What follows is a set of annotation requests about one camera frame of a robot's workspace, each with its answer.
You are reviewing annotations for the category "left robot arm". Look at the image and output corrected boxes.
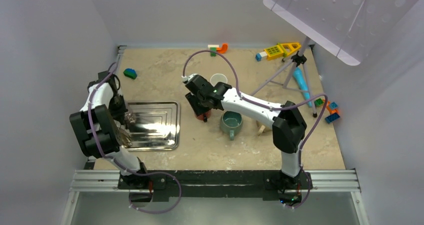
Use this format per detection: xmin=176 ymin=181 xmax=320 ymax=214
xmin=69 ymin=71 xmax=149 ymax=190

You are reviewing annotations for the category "pink mug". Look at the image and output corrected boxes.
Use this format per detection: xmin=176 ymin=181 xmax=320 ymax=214
xmin=209 ymin=73 xmax=228 ymax=86

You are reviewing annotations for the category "light blue cone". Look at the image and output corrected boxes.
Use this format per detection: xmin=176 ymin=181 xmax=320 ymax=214
xmin=292 ymin=67 xmax=310 ymax=100

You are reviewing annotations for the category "aluminium frame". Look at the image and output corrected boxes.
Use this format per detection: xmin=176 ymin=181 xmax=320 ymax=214
xmin=60 ymin=169 xmax=370 ymax=225

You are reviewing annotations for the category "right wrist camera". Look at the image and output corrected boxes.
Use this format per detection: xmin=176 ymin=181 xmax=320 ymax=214
xmin=181 ymin=73 xmax=198 ymax=84

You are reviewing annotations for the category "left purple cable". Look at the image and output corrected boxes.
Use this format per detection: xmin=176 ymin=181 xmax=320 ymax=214
xmin=86 ymin=62 xmax=133 ymax=176

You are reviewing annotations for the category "beige round mug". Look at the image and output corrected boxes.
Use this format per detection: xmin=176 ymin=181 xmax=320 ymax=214
xmin=255 ymin=120 xmax=272 ymax=136

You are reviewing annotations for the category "blue green toy block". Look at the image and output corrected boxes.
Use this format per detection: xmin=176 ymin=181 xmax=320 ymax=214
xmin=123 ymin=68 xmax=138 ymax=80

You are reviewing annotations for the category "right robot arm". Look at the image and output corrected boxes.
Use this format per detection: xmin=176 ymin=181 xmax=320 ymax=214
xmin=182 ymin=73 xmax=307 ymax=189

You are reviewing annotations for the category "mauve mug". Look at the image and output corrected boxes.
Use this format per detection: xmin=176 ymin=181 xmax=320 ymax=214
xmin=124 ymin=111 xmax=136 ymax=126

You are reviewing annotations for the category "orange curved toy piece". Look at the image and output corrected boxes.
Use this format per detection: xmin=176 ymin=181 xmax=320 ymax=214
xmin=319 ymin=99 xmax=340 ymax=115

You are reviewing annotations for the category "teal speckled mug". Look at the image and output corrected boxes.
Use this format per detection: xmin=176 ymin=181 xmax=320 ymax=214
xmin=219 ymin=111 xmax=244 ymax=141

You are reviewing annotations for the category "metal tray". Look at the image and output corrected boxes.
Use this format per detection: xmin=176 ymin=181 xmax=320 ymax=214
xmin=127 ymin=101 xmax=181 ymax=151

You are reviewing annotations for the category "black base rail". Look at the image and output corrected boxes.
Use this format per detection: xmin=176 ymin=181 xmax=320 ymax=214
xmin=117 ymin=170 xmax=313 ymax=204

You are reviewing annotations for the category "blue white toy block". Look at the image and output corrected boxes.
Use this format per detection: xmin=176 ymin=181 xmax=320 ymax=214
xmin=255 ymin=51 xmax=268 ymax=62

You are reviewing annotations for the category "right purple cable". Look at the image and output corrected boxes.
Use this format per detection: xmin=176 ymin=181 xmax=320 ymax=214
xmin=182 ymin=50 xmax=329 ymax=185

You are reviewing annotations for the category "tripod stand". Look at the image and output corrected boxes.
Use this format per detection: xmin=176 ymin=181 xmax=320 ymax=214
xmin=250 ymin=36 xmax=313 ymax=98

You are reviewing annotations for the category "brown striped mug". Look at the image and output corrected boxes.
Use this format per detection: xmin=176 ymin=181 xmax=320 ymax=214
xmin=119 ymin=128 xmax=132 ymax=148

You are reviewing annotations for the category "yellow toy block structure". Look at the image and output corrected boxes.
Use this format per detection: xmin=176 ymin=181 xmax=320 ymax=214
xmin=264 ymin=42 xmax=302 ymax=61

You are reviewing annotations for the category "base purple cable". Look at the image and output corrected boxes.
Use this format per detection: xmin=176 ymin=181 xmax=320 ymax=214
xmin=128 ymin=172 xmax=183 ymax=215

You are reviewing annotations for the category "red mug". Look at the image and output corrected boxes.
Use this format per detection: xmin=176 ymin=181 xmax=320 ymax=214
xmin=196 ymin=110 xmax=212 ymax=123

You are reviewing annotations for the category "orange elbow toy piece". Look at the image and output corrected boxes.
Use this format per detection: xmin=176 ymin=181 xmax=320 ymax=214
xmin=216 ymin=43 xmax=229 ymax=54

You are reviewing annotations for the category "perforated white board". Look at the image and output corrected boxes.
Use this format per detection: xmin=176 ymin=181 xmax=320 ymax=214
xmin=263 ymin=0 xmax=419 ymax=66

